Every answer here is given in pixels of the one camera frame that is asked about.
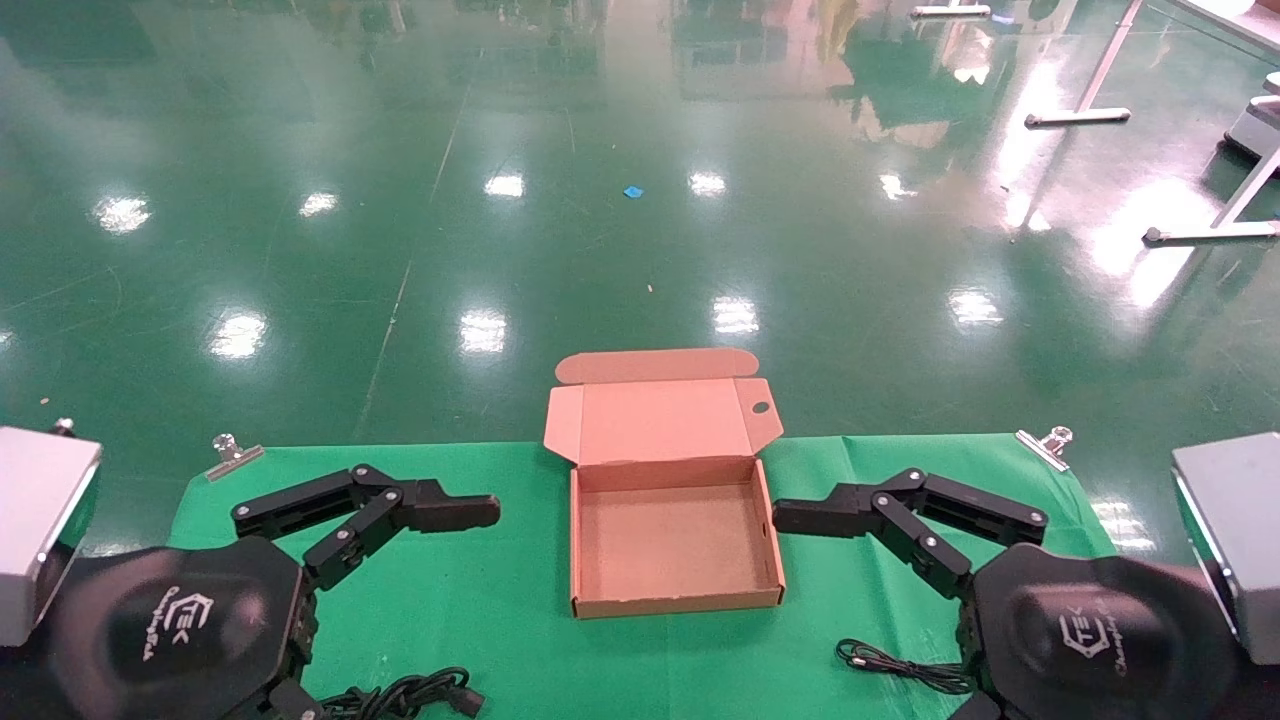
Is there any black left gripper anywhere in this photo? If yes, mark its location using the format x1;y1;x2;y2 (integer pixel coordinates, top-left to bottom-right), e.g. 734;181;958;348
45;536;323;720

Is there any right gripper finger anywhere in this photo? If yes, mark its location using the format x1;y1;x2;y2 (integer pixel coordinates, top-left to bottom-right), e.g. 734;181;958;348
772;467;1049;601

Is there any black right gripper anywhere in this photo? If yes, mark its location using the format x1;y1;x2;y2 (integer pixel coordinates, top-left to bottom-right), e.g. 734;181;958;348
948;543;1263;720

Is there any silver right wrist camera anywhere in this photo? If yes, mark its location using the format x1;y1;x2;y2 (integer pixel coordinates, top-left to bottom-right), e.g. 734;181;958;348
1172;432;1280;666

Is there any open brown cardboard box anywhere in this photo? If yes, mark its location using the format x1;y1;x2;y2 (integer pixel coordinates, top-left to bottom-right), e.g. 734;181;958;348
543;347;786;620

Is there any silver binder clip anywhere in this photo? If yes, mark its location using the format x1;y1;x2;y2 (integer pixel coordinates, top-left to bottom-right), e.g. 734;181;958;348
205;434;266;483
1015;426;1074;473

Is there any white table top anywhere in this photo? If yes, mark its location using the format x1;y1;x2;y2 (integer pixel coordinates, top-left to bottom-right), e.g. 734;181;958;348
1170;0;1280;51

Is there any thin black cable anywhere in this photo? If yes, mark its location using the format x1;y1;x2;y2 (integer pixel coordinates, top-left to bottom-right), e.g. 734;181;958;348
836;640;976;696

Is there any grey machine base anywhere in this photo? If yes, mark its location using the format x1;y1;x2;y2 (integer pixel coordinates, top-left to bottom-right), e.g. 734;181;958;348
1225;72;1280;166

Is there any black power cord bundle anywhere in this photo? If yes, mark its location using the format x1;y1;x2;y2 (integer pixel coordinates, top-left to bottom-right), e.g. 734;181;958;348
318;667;487;720

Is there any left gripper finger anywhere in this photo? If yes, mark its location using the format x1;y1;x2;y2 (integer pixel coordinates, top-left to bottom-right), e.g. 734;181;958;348
232;464;501;591

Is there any large green table cloth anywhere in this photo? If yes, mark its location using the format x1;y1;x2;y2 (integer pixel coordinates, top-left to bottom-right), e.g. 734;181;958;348
168;433;1119;720

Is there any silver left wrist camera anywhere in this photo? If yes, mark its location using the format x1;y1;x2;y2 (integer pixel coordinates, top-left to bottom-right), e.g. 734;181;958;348
0;427;104;648

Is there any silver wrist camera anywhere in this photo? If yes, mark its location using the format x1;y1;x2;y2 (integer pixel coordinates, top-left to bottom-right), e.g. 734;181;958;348
1172;432;1280;666
0;427;104;648

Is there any white table leg with foot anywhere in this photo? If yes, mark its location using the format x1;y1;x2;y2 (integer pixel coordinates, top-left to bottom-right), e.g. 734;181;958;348
1025;0;1146;128
1143;150;1280;244

